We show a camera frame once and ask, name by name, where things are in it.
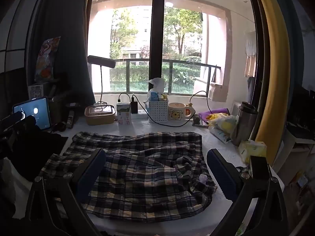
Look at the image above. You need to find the white power strip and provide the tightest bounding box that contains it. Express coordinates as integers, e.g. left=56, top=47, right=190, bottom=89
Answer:
left=132, top=110, right=149, bottom=119

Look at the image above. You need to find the cardboard piece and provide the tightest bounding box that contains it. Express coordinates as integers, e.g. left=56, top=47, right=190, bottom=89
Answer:
left=209, top=83, right=228, bottom=102

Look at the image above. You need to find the black desk lamp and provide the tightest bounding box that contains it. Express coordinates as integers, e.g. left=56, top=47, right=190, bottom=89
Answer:
left=87, top=55, right=116, bottom=109

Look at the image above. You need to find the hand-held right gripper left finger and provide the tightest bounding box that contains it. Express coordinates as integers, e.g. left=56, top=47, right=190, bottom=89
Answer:
left=26, top=148, right=107, bottom=236

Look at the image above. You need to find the black cloth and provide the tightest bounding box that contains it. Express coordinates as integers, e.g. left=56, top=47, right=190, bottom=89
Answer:
left=15, top=132, right=69, bottom=180

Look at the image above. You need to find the white green milk carton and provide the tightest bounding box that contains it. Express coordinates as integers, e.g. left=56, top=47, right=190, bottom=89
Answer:
left=116, top=102, right=132, bottom=126

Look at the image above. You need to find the navy plaid shirt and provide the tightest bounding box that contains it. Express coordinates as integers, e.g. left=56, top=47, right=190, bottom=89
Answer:
left=41, top=131, right=218, bottom=223

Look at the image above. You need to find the beige lunch box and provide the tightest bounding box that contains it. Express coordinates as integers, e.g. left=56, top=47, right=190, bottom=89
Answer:
left=84, top=104, right=117, bottom=126

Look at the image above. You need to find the black flat box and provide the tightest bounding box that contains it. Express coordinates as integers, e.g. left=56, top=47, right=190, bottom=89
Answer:
left=250, top=155, right=270, bottom=179

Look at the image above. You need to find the hanging pale garment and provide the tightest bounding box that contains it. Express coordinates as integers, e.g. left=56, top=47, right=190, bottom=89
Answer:
left=244, top=31, right=257, bottom=78

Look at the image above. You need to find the white bear print mug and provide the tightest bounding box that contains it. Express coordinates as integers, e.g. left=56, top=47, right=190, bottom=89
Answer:
left=168, top=102, right=192, bottom=120

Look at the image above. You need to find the black cable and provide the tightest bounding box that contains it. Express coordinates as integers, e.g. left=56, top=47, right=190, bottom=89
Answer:
left=134, top=90, right=212, bottom=127

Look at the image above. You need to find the tablet with blue case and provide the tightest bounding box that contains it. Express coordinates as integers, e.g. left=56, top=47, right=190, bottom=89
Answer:
left=12, top=96, right=52, bottom=131

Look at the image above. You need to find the steel thermos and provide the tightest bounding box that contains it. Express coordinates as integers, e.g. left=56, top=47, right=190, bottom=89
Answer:
left=230, top=101, right=258, bottom=147

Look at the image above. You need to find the purple cloth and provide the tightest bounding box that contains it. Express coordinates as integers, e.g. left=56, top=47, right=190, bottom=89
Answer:
left=198, top=108, right=230, bottom=120

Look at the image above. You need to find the small bear print box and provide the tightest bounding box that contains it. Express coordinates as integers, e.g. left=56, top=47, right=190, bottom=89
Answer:
left=28, top=84, right=44, bottom=100

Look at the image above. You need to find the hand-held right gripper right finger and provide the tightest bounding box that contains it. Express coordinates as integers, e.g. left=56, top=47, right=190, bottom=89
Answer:
left=207, top=149, right=288, bottom=236

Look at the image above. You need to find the white shelf unit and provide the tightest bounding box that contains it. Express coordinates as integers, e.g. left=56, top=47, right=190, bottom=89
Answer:
left=271, top=125, right=315, bottom=192

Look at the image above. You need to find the black charger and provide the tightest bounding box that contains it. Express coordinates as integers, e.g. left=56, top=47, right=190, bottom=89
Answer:
left=131, top=95, right=139, bottom=114

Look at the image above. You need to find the yellow tissue pack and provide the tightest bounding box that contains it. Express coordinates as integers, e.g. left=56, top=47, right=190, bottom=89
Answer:
left=238, top=140, right=267, bottom=164

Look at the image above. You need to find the colourful snack bag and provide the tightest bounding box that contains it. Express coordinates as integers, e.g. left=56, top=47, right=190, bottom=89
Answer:
left=34, top=36, right=61, bottom=83

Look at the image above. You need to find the white perforated basket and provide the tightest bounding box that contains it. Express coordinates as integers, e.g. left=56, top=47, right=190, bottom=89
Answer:
left=148, top=100, right=169, bottom=123

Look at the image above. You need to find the yellow curtain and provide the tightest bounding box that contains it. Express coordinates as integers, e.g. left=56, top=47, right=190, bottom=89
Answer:
left=251, top=0, right=292, bottom=168

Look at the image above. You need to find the yellow white plastic bag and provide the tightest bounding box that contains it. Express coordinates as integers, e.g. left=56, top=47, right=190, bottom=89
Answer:
left=208, top=113, right=239, bottom=144

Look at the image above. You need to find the white plastic bag in basket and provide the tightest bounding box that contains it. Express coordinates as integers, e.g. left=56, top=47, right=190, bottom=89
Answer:
left=147, top=77, right=165, bottom=97

